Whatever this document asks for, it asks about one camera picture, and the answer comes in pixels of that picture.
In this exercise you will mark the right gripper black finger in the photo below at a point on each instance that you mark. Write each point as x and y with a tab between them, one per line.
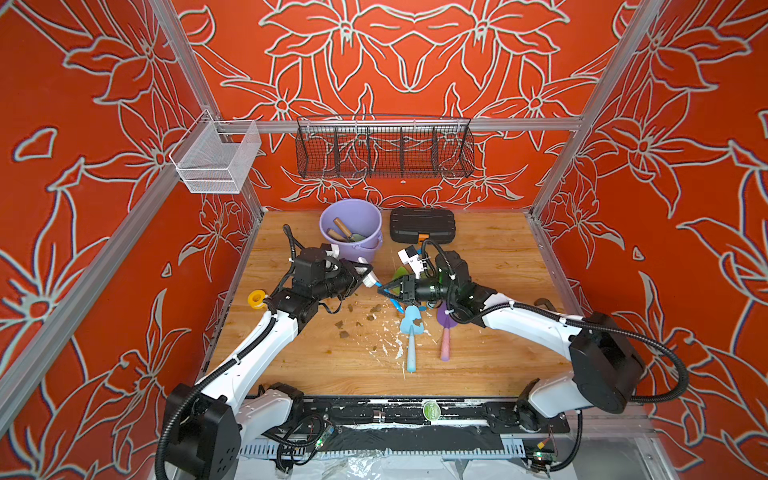
391	292
393	284

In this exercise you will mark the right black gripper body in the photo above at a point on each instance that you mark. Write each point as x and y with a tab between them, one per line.
432	289

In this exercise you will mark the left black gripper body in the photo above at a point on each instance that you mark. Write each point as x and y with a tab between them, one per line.
336	282

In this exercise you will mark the green trowel wooden handle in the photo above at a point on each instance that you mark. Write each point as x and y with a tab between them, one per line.
400	272

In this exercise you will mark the light blue trowel front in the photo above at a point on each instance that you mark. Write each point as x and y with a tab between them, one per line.
412	325

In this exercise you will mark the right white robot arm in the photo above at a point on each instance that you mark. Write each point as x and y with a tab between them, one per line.
605	369

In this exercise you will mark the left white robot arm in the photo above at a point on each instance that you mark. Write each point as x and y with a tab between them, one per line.
204	425

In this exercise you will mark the purple plastic bucket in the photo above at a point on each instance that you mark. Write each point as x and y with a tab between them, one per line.
364	219

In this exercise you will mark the black plastic tool case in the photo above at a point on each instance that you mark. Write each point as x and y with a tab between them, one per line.
413	225

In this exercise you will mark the yellow tape roll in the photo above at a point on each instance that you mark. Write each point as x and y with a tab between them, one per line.
257	299

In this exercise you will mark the black hex key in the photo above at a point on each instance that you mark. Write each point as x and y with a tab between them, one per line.
545	304

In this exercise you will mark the green round sticker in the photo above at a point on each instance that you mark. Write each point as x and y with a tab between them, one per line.
431	410

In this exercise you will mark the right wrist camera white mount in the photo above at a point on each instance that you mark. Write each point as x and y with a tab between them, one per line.
411	257

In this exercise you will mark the purple trowel pink handle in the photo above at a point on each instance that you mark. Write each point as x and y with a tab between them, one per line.
447	323

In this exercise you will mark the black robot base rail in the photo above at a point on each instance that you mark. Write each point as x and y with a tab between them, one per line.
396	425

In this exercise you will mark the black wire wall basket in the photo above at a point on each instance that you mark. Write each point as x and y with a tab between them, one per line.
384	146

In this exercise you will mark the white wire mesh basket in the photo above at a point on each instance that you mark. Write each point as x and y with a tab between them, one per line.
215	156

